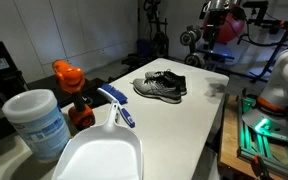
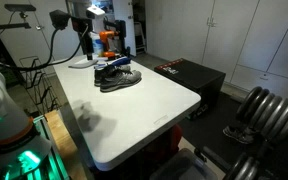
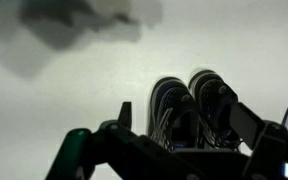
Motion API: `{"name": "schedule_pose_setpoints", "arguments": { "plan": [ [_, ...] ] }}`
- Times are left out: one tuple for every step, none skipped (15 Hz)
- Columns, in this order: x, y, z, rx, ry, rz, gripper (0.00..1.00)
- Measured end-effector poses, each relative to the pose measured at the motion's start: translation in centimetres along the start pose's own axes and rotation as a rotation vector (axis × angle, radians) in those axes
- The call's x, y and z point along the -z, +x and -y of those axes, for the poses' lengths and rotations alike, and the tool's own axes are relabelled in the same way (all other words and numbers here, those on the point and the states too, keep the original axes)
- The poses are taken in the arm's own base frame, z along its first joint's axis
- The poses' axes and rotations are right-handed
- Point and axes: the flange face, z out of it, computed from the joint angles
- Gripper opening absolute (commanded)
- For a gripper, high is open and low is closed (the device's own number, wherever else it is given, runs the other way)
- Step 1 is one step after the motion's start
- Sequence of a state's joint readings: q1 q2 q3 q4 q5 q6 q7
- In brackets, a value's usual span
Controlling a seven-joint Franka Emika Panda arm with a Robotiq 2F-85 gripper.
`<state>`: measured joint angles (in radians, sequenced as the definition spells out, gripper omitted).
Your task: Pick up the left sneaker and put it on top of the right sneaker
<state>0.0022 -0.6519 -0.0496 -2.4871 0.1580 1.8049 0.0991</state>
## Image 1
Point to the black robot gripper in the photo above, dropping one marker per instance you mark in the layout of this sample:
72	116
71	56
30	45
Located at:
213	19

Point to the grey running sneaker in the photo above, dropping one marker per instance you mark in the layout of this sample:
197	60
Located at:
157	89
175	80

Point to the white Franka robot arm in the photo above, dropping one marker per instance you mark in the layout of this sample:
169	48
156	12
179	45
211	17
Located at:
284	76

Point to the wooden cart top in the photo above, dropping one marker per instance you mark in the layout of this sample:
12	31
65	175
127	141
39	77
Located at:
229	140

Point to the blue padded bench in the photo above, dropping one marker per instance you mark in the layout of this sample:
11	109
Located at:
222	50

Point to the red exercise ball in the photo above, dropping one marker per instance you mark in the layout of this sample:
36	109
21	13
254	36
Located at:
232	28

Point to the black exercise machine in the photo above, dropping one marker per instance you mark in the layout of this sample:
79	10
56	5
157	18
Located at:
159	38

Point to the blue hand brush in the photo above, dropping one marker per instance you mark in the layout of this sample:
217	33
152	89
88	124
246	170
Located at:
115	94

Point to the orange black clamp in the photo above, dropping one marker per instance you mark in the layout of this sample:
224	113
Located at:
259	166

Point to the white dustpan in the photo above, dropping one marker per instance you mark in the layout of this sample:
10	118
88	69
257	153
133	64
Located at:
100	156

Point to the white blue wipes canister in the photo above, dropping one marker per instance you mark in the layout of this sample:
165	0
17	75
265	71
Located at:
39	130

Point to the green lit aluminium mount frame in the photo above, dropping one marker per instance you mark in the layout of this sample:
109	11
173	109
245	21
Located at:
267	146

